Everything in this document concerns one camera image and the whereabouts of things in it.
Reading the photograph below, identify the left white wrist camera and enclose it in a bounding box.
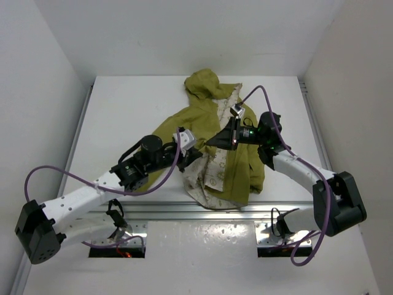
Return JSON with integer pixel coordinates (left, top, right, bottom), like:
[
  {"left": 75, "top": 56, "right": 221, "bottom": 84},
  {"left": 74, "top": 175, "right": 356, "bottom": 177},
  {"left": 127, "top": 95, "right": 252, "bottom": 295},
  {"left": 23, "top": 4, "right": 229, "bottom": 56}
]
[{"left": 173, "top": 128, "right": 197, "bottom": 153}]

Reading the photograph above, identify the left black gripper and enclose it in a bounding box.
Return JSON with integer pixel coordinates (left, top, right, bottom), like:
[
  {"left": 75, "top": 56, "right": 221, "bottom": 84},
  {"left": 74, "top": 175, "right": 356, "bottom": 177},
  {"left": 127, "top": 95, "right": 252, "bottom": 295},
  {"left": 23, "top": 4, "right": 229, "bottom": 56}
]
[{"left": 145, "top": 145, "right": 203, "bottom": 173}]

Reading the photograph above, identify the aluminium frame rail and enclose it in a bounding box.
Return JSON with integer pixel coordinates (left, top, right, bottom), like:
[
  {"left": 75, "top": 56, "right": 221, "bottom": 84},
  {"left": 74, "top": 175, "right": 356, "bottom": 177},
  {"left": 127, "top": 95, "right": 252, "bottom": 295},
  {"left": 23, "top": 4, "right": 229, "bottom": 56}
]
[{"left": 116, "top": 201, "right": 320, "bottom": 221}]

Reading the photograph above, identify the white front cover panel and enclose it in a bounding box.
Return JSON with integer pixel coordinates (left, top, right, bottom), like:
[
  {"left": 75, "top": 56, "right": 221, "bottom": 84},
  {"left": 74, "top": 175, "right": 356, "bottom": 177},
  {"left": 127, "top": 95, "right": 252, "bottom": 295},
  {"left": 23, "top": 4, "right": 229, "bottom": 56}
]
[{"left": 24, "top": 222, "right": 379, "bottom": 294}]

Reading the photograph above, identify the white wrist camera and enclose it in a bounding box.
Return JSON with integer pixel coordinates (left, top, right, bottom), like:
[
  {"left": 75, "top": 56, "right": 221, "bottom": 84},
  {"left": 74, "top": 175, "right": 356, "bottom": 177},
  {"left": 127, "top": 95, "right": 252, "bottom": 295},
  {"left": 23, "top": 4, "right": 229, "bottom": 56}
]
[
  {"left": 230, "top": 103, "right": 245, "bottom": 119},
  {"left": 173, "top": 128, "right": 197, "bottom": 153}
]

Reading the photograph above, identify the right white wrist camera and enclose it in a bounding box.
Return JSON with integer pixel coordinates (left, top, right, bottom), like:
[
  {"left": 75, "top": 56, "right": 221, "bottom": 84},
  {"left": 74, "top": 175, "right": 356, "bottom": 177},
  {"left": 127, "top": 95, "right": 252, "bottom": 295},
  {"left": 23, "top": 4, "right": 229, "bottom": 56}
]
[{"left": 230, "top": 103, "right": 245, "bottom": 119}]

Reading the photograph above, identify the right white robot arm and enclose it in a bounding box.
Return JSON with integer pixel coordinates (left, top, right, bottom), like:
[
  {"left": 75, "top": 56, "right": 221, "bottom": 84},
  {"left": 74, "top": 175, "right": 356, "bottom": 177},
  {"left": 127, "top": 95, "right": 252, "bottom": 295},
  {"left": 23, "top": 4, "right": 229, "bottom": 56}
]
[{"left": 206, "top": 112, "right": 367, "bottom": 237}]

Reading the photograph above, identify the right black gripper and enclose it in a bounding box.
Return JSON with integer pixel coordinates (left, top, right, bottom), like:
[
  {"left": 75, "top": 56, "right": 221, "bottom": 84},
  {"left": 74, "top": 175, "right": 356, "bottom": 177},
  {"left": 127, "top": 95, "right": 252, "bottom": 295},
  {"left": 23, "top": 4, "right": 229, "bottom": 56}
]
[{"left": 206, "top": 117, "right": 265, "bottom": 151}]

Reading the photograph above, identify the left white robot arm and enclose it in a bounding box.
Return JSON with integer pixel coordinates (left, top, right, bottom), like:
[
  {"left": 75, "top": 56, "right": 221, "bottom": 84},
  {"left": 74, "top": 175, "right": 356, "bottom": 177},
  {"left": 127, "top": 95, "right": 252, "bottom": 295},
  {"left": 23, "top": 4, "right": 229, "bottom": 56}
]
[{"left": 15, "top": 129, "right": 202, "bottom": 264}]

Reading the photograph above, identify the olive green hooded jacket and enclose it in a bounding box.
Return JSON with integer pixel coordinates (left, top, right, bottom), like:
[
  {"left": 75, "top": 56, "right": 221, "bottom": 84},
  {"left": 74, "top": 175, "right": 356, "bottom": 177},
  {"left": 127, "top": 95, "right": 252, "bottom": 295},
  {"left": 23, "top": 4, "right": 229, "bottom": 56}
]
[{"left": 153, "top": 69, "right": 265, "bottom": 210}]

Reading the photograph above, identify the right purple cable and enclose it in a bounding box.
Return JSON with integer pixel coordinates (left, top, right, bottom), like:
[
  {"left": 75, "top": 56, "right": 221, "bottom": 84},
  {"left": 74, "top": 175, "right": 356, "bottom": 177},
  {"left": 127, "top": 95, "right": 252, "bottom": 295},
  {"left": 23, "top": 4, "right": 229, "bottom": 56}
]
[{"left": 241, "top": 85, "right": 332, "bottom": 266}]

